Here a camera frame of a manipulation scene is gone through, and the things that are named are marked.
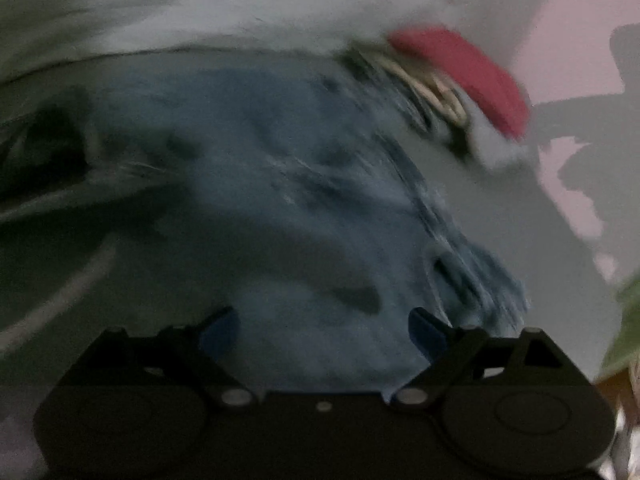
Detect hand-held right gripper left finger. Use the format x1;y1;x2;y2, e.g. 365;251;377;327
80;306;260;408

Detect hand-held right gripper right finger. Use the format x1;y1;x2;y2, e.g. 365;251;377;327
389;307;581;407

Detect blue denim jeans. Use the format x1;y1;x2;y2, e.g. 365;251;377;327
87;55;531;393

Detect green cloth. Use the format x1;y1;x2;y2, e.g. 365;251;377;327
597;272;640;383

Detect red and white cloth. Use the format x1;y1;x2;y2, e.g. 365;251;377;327
345;26;532;170

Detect dark striped cloth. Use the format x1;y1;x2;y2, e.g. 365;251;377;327
0;87;166;221

